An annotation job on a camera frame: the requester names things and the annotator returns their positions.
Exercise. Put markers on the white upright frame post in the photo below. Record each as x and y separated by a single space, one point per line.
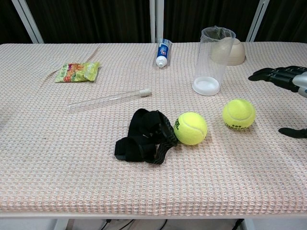
156 21

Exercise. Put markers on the glass test tube with stopper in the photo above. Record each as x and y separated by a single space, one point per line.
108 98

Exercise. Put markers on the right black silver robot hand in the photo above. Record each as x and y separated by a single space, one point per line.
283 76

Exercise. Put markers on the black pleated curtain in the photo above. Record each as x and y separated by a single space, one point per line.
96 21

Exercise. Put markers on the white slanted frame post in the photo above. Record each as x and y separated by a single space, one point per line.
256 21
27 21

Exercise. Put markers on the clear plastic cup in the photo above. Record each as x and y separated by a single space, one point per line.
206 83

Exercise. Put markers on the green snack packet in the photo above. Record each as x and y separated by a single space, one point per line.
76 72

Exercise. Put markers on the white table frame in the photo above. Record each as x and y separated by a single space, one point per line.
153 215

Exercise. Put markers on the blue white toothpaste tube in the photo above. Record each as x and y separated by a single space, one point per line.
163 54

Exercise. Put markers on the yellow tennis ball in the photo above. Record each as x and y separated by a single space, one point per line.
238 112
190 129

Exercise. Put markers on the beige upturned bowl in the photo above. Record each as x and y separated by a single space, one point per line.
237 54

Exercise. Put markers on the pink checked tablecloth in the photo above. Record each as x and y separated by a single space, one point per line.
72 155

